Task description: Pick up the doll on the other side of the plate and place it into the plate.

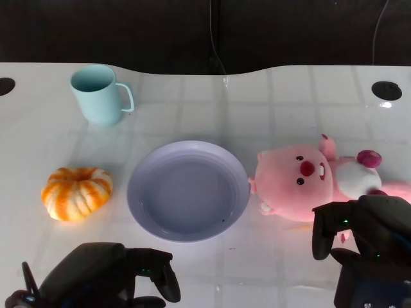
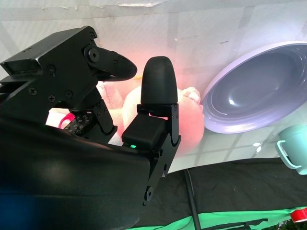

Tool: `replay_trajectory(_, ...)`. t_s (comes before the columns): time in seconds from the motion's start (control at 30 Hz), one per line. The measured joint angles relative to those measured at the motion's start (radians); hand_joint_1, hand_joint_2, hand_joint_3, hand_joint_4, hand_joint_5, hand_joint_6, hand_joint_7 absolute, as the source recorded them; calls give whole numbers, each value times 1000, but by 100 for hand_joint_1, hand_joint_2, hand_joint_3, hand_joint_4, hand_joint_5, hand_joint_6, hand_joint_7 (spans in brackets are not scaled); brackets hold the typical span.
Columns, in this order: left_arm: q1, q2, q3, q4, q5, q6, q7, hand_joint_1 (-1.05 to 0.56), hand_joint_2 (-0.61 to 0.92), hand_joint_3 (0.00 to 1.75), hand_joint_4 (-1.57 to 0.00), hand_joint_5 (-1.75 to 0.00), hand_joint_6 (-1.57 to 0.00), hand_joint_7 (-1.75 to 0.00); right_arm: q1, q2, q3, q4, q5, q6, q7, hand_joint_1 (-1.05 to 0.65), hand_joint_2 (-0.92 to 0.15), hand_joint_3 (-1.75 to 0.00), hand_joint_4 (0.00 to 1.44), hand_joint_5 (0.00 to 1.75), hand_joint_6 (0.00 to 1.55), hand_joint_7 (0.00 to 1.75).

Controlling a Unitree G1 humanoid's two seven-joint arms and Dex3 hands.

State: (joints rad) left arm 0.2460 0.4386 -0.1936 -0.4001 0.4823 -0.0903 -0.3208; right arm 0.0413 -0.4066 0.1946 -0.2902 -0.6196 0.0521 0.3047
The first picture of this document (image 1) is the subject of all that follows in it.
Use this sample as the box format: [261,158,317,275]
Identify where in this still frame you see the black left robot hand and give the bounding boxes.
[35,242,182,308]

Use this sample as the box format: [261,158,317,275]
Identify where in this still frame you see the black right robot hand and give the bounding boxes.
[311,194,411,308]

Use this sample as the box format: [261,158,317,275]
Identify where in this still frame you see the pink plush doll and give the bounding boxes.
[247,133,411,223]

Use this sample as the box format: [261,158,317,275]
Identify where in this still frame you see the lavender round plate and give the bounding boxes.
[126,140,250,244]

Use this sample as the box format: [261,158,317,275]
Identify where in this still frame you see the orange white striped pumpkin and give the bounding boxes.
[40,167,114,222]

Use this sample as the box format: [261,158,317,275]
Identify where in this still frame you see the light blue mug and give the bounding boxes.
[70,64,135,126]

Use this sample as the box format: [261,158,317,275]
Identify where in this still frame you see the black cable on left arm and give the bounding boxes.
[21,261,41,298]

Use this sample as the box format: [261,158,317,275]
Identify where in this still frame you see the black table cable grommet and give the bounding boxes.
[371,81,403,100]
[0,77,16,97]

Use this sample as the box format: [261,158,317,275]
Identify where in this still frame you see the thin grey hanging cable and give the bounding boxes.
[207,0,227,76]
[372,0,391,65]

